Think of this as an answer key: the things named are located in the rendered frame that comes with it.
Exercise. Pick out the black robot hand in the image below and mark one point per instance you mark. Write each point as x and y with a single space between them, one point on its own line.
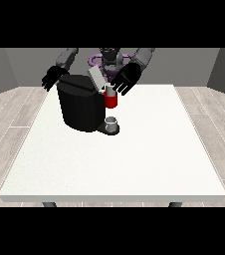
53 77
127 78

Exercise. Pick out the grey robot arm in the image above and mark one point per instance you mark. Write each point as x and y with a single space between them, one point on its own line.
143 57
66 58

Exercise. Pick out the red pod holder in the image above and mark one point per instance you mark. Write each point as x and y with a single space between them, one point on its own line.
110 99

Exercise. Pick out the pale grey machine lid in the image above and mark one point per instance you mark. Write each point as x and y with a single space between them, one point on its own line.
97 78

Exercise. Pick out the black coffee machine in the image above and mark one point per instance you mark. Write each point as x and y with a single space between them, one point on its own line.
79 104

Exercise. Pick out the grey robot trunk purple rings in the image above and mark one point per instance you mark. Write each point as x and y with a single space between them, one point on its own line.
108 59

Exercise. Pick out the small grey cup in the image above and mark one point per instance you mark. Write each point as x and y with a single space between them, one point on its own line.
111 123

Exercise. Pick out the dark table leg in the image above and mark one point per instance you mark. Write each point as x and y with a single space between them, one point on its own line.
49 204
175 204

